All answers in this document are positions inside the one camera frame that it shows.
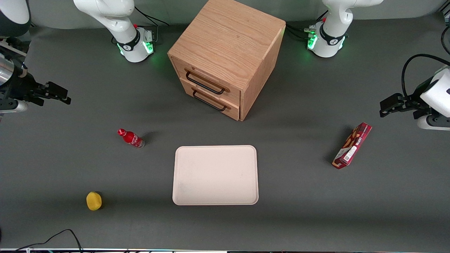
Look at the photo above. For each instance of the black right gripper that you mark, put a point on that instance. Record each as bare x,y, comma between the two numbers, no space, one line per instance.
21,86

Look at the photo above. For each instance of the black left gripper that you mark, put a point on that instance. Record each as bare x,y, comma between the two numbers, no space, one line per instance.
414,99

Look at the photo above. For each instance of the wooden drawer with deep tray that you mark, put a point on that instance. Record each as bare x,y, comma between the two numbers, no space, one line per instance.
235,95

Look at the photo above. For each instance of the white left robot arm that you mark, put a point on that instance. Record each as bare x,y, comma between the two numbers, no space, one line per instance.
334,21

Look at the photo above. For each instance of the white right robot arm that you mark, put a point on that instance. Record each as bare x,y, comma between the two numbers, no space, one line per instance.
105,14

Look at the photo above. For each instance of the wooden drawer front panel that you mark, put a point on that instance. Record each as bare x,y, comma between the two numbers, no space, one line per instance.
233,111

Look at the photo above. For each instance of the wooden drawer cabinet body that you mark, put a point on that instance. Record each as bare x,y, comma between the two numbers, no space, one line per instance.
228,38

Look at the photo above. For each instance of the red tartan cookie box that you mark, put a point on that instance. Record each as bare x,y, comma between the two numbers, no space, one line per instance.
351,147

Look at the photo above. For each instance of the red soda bottle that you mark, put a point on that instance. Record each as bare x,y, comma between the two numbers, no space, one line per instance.
130,138

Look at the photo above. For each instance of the yellow lemon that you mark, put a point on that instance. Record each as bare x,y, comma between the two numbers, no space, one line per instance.
94,201

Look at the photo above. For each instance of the beige plastic tray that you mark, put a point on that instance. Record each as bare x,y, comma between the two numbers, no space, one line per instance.
215,175

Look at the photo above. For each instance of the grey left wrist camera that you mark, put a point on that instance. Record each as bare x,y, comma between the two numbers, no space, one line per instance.
432,123

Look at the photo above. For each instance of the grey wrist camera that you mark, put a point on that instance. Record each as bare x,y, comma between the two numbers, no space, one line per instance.
432,123
15,106

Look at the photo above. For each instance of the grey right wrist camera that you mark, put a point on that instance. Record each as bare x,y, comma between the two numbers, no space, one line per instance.
15,106

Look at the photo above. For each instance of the white frame bar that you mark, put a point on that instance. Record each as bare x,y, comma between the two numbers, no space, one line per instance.
14,49

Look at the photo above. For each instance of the dark metal frame strut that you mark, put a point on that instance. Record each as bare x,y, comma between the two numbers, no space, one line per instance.
446,11

